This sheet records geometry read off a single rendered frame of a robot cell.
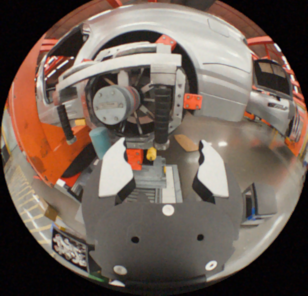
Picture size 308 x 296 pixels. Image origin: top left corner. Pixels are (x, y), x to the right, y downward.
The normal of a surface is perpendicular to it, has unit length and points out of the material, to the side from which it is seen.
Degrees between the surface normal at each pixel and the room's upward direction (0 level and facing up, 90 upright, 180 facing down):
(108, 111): 90
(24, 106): 90
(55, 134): 90
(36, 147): 90
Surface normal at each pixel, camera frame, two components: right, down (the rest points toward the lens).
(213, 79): -0.04, 0.53
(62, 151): 1.00, 0.03
